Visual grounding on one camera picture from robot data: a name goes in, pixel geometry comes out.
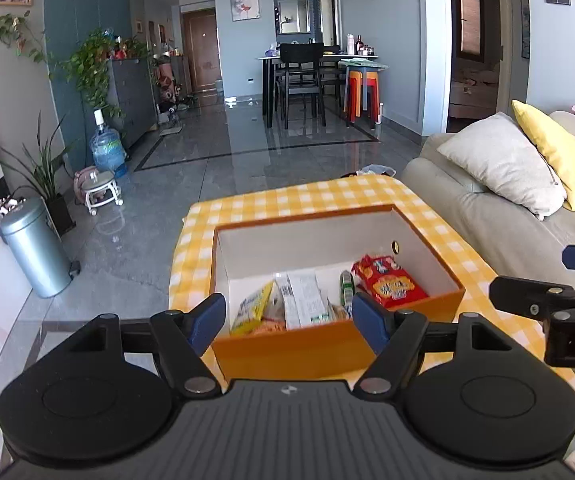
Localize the silver pedal bin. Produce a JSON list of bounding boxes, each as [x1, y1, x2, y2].
[[0, 197, 80, 299]]

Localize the red biscuit packet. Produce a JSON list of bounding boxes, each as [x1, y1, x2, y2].
[[351, 254, 429, 308]]

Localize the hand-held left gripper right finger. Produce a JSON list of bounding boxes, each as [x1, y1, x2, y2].
[[351, 292, 513, 396]]

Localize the floral wall art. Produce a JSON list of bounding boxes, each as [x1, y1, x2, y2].
[[230, 0, 259, 22]]

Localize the black dining chair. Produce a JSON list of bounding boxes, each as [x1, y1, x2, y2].
[[277, 42, 327, 128]]

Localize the grey cabinet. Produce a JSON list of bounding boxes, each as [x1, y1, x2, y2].
[[107, 57, 159, 148]]

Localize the dining table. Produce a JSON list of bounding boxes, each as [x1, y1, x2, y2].
[[256, 52, 381, 128]]

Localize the orange cardboard box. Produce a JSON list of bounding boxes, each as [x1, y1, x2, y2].
[[210, 203, 467, 382]]

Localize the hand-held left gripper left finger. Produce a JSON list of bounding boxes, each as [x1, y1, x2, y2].
[[67, 292, 228, 396]]

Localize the white snack packet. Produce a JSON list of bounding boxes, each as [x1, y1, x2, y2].
[[274, 269, 333, 331]]

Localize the potted long-leaf plant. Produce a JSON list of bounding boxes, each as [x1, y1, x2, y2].
[[0, 112, 77, 236]]

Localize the yellow checked tablecloth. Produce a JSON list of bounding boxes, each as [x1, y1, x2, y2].
[[167, 176, 575, 431]]

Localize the red fries snack packet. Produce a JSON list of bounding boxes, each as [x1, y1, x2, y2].
[[250, 317, 288, 336]]

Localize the trailing green plant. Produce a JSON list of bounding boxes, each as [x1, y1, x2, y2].
[[0, 10, 48, 66], [62, 27, 128, 121]]

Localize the green sausage stick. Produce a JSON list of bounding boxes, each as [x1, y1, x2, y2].
[[338, 270, 357, 306]]

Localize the white cushion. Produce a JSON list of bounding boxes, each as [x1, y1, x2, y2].
[[437, 111, 567, 221]]

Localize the pile of toys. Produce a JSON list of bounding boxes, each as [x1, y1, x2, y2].
[[154, 52, 184, 126]]

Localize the stacked colourful stools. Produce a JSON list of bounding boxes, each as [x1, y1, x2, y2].
[[342, 62, 382, 128]]

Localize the wall mirror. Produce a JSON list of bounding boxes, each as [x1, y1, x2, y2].
[[274, 0, 313, 35]]

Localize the wooden door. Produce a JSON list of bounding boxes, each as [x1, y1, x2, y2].
[[182, 10, 219, 93]]

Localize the beige sofa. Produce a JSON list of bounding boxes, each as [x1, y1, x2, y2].
[[400, 110, 575, 286]]

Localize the cream snack packet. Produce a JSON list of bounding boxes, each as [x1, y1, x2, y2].
[[327, 300, 353, 322]]

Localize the yellow snack packet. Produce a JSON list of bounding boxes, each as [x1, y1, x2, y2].
[[230, 280, 275, 337]]

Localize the white wheeled stool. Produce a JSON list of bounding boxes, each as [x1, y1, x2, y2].
[[73, 167, 123, 217]]

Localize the yellow cushion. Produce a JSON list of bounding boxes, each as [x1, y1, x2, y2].
[[511, 100, 575, 212]]

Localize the blue water jug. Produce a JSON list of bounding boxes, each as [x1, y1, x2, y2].
[[90, 109, 129, 178]]

